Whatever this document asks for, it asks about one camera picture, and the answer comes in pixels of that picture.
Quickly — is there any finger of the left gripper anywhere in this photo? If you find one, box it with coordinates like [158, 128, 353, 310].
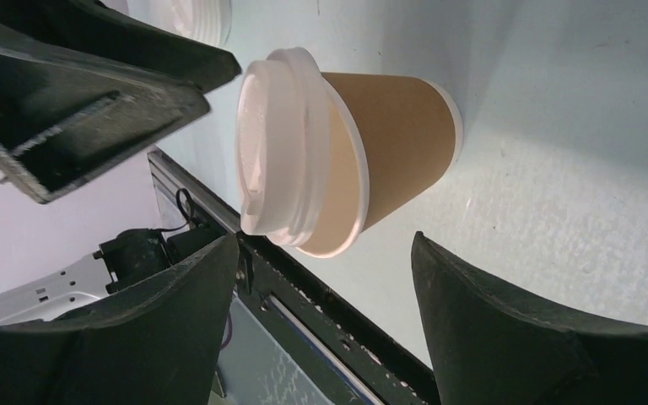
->
[0, 1, 242, 94]
[0, 23, 210, 204]

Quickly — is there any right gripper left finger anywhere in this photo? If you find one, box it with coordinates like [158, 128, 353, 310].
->
[0, 235, 240, 404]

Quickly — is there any brown paper coffee cup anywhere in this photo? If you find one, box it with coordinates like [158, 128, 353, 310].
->
[297, 73, 463, 258]

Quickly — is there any stack of white lids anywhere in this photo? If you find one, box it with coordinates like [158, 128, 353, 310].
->
[127, 0, 232, 48]

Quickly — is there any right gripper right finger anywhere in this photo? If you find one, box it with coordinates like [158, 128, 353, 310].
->
[411, 232, 648, 404]

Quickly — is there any white plastic cup lid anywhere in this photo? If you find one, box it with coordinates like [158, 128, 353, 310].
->
[236, 47, 331, 246]

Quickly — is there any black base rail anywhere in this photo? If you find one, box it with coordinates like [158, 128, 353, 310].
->
[148, 150, 440, 404]

